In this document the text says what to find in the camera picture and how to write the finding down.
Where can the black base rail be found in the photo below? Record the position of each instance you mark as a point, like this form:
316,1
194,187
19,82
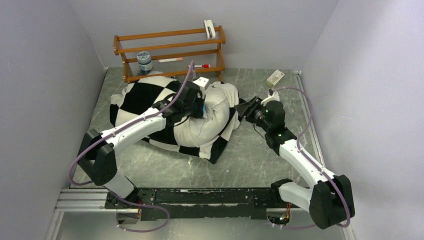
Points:
197,203

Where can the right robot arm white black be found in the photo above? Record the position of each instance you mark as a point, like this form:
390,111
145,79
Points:
328,197

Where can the small white green box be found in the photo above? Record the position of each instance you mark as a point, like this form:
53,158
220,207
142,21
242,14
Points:
274,78

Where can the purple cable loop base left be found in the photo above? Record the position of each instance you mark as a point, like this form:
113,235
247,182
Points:
145,212

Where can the white clip on rack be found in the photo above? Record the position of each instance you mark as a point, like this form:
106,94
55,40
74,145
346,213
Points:
209,29

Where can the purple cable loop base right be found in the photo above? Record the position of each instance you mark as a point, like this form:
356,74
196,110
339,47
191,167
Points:
283,221

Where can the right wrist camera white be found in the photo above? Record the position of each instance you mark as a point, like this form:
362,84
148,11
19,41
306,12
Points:
272,95

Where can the blue pillow tag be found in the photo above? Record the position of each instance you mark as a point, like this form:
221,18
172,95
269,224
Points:
204,112

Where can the blue white round jar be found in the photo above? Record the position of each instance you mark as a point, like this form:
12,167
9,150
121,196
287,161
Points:
145,63

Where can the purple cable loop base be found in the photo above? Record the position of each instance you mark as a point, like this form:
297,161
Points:
283,221
145,212

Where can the white marker pink cap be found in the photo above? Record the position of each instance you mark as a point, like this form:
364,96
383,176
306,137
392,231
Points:
169,60

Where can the wooden shelf rack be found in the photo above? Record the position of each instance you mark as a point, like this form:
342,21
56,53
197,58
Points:
191,44

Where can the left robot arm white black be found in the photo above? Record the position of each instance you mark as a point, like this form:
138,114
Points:
98,151

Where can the white marker red cap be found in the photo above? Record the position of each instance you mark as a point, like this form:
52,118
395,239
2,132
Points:
200,66

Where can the white pillow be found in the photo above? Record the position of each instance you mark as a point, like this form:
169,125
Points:
219,98

